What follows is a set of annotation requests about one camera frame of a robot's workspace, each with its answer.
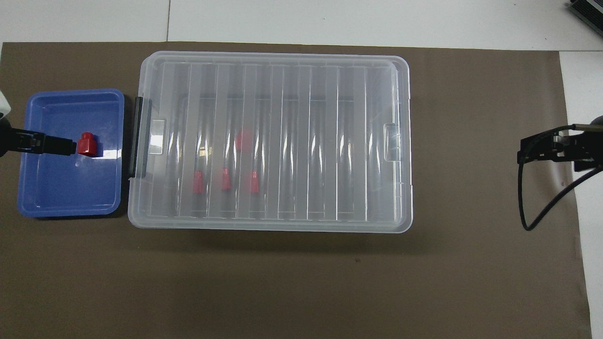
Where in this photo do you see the black finned device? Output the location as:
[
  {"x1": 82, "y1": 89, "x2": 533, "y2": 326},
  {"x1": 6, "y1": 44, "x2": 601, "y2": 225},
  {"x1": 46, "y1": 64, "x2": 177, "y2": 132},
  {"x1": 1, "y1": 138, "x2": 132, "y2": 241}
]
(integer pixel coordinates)
[{"x1": 567, "y1": 0, "x2": 603, "y2": 32}]

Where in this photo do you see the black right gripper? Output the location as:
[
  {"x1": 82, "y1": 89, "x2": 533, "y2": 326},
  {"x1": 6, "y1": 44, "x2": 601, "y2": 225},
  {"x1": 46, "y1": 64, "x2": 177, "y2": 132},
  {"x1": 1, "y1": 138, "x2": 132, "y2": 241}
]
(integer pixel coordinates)
[{"x1": 517, "y1": 115, "x2": 603, "y2": 172}]

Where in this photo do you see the clear plastic storage box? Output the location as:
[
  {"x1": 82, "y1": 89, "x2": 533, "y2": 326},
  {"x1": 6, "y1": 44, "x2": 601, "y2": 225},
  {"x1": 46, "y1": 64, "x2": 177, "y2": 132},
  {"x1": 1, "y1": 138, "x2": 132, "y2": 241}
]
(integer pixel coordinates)
[{"x1": 128, "y1": 52, "x2": 413, "y2": 233}]

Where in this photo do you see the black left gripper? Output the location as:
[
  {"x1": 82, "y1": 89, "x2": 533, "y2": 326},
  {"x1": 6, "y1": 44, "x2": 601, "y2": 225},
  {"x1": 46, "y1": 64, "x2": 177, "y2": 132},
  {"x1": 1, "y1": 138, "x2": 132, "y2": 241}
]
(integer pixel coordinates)
[{"x1": 0, "y1": 118, "x2": 77, "y2": 158}]

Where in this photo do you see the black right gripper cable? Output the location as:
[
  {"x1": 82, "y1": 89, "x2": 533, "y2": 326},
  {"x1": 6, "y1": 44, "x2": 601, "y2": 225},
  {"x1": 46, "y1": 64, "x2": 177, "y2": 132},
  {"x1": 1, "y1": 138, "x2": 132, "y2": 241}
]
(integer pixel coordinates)
[{"x1": 517, "y1": 122, "x2": 603, "y2": 232}]

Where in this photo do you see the blue plastic tray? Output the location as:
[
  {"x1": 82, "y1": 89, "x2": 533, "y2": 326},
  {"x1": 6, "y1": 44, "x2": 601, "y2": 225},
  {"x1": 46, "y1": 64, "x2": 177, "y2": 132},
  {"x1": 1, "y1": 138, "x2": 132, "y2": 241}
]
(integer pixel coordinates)
[{"x1": 17, "y1": 89, "x2": 125, "y2": 218}]

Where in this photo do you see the brown table mat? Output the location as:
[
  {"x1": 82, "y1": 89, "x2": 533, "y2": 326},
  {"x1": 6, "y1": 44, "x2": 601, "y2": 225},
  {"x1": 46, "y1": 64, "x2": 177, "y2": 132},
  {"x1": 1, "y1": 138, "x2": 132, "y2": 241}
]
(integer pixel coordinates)
[{"x1": 0, "y1": 41, "x2": 593, "y2": 339}]

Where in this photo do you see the clear plastic box lid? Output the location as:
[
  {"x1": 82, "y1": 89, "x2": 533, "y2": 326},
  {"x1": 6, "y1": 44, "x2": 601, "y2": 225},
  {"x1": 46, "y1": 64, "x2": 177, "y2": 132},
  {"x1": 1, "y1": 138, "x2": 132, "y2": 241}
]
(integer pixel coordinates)
[{"x1": 128, "y1": 51, "x2": 414, "y2": 233}]

